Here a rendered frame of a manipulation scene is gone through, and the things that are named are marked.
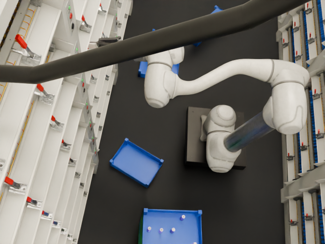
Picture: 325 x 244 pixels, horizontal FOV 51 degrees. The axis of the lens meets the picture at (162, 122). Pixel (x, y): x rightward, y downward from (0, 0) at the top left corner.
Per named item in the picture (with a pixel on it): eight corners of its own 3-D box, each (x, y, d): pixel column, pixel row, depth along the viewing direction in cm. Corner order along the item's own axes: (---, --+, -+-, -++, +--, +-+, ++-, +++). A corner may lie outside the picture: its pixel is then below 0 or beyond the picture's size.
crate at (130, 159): (162, 163, 234) (164, 160, 227) (147, 188, 226) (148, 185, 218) (125, 142, 238) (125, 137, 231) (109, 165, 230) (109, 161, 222)
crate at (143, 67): (178, 62, 273) (180, 56, 266) (176, 83, 264) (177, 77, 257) (141, 55, 271) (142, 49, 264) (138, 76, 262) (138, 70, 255)
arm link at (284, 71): (274, 51, 145) (276, 78, 139) (314, 58, 147) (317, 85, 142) (261, 68, 157) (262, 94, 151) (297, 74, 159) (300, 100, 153)
